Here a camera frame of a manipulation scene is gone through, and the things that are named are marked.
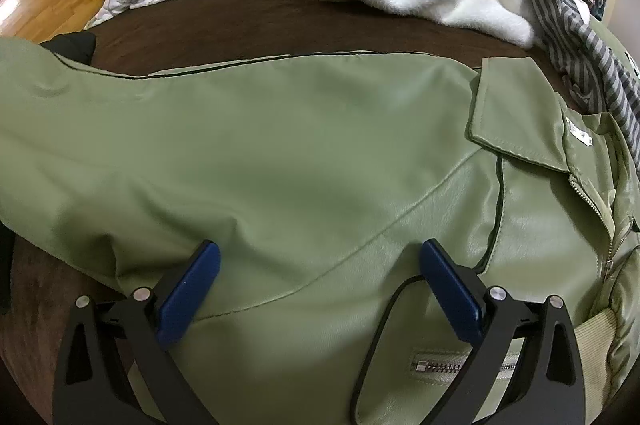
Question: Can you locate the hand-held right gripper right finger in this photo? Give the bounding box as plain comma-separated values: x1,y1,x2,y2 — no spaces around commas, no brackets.
420,239,587,425

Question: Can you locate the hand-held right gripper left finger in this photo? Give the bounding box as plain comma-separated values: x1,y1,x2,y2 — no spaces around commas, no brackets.
52,241,222,425

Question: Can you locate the green jacket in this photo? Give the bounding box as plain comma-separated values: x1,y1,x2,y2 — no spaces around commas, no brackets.
0,38,640,425

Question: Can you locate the black cloth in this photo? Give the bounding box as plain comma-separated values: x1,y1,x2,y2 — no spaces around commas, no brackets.
37,31,97,66

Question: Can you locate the grey striped garment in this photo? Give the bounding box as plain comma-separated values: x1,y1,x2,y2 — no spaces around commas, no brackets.
517,0,640,166

